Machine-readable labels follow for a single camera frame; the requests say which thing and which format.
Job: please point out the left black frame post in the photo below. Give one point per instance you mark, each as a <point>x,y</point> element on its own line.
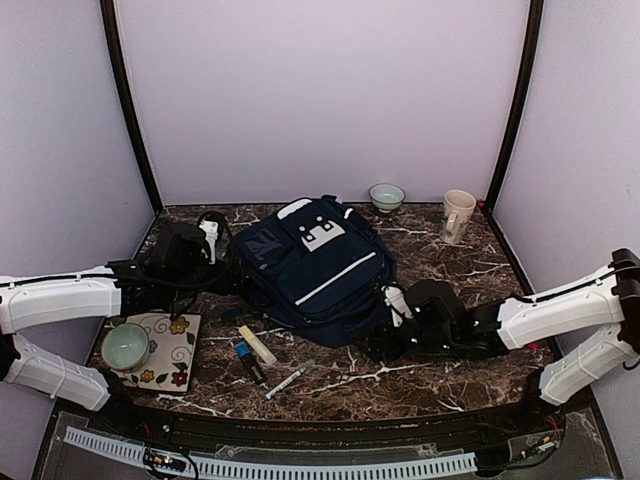
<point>128,109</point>

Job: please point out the navy blue student backpack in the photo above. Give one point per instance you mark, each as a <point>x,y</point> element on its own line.
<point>318,269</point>

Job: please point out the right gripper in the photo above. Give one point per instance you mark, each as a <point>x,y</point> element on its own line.
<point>382,340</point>

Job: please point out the floral square plate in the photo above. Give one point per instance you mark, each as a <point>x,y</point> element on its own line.
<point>171,352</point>

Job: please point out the right black frame post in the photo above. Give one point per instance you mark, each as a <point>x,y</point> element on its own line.
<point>526,66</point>

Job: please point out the small circuit board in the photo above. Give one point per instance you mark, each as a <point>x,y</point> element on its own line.
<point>159,459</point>

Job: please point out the white green pen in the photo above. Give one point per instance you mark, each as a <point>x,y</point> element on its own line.
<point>303,368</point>

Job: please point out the black front rail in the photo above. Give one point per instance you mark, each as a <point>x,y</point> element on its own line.
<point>363,413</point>

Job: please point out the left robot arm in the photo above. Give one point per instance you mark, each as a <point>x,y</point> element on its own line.
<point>179,266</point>

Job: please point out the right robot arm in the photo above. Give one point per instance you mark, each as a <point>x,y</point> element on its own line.
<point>607,300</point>

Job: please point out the white slotted cable duct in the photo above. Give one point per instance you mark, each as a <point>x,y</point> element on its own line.
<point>241,463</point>

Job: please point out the cream ceramic mug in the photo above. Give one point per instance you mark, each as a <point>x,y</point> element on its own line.
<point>459,207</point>

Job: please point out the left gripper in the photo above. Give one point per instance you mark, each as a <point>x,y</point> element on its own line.
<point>228,270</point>

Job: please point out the black frame post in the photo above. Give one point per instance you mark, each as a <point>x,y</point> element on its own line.
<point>526,66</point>
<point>128,109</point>

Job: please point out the small green bowl at back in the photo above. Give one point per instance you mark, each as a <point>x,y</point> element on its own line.
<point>386,197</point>

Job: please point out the green bowl on plate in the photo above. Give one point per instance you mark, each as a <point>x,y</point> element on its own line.
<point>125,348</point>

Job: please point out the yellow highlighter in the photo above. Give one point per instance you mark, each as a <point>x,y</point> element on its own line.
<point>257,345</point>

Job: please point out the blue black marker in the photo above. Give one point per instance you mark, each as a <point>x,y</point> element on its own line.
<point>249,363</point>

